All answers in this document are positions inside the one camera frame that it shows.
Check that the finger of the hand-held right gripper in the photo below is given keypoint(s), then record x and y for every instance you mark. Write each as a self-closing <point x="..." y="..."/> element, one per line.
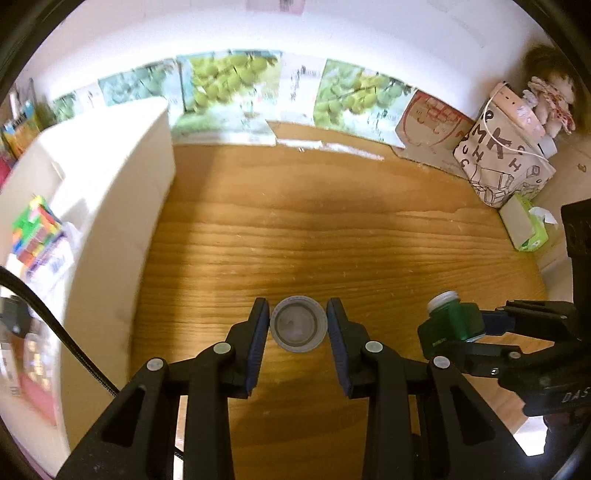
<point x="496" y="323"/>
<point x="489" y="357"/>

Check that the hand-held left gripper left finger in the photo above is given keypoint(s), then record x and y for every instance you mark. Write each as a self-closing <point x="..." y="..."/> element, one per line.
<point x="258" y="341"/>

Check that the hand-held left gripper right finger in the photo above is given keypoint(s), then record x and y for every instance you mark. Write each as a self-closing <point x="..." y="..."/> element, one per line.
<point x="339" y="341"/>

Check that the clear bottle cap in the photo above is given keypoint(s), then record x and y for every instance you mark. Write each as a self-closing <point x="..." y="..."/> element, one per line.
<point x="300" y="325"/>

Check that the green perfume bottle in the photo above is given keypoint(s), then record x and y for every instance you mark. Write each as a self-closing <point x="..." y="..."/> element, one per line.
<point x="448" y="323"/>

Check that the white storage bin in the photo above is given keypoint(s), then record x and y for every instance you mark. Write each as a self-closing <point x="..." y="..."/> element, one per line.
<point x="115" y="184"/>

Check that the colourful puzzle cube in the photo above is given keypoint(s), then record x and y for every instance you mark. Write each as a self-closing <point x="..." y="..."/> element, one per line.
<point x="37" y="230"/>

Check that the green tissue pack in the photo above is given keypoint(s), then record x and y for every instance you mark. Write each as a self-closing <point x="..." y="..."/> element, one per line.
<point x="526" y="226"/>

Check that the printed paper bag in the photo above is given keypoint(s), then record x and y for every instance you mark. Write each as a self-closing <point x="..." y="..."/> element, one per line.
<point x="498" y="166"/>

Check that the small white box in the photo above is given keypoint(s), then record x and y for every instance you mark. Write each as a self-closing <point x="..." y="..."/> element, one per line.
<point x="548" y="145"/>

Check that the white tape strip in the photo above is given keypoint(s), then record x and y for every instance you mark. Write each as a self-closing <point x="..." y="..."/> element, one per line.
<point x="323" y="146"/>

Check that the red print cardboard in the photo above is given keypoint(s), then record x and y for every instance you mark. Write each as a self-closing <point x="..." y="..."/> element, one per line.
<point x="429" y="124"/>

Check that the cloth doll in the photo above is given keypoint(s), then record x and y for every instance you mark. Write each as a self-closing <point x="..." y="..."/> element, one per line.
<point x="551" y="92"/>

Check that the grape print carton panel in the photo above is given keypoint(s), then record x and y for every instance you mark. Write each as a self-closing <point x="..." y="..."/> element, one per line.
<point x="226" y="87"/>
<point x="351" y="97"/>
<point x="124" y="85"/>

